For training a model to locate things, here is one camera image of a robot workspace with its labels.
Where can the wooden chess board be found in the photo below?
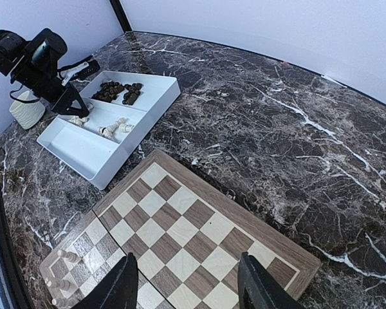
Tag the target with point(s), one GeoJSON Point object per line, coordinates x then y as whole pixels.
{"type": "Point", "coordinates": [186, 236]}

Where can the dark chess pieces pile lower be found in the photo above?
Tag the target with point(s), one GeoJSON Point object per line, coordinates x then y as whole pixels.
{"type": "Point", "coordinates": [109, 91]}

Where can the white plastic divided tray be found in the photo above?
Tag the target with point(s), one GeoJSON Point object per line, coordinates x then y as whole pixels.
{"type": "Point", "coordinates": [97, 147]}

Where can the white chess pieces pile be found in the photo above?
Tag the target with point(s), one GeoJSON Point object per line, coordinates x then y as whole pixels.
{"type": "Point", "coordinates": [105, 131]}

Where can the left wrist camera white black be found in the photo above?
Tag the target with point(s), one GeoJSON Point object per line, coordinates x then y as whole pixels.
{"type": "Point", "coordinates": [79, 70]}

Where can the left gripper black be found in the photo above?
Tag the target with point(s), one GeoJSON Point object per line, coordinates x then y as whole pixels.
{"type": "Point", "coordinates": [37, 70]}

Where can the cream ribbed ceramic mug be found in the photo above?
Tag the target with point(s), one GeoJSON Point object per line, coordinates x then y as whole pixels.
{"type": "Point", "coordinates": [27, 110]}

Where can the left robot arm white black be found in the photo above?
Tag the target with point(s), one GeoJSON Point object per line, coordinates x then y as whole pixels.
{"type": "Point", "coordinates": [11, 46]}

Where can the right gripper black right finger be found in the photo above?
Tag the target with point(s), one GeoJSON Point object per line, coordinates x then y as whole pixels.
{"type": "Point", "coordinates": [258, 289]}

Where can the black left frame post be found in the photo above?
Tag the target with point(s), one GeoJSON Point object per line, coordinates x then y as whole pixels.
{"type": "Point", "coordinates": [120, 15]}

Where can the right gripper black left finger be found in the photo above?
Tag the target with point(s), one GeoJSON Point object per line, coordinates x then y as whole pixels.
{"type": "Point", "coordinates": [118, 289]}

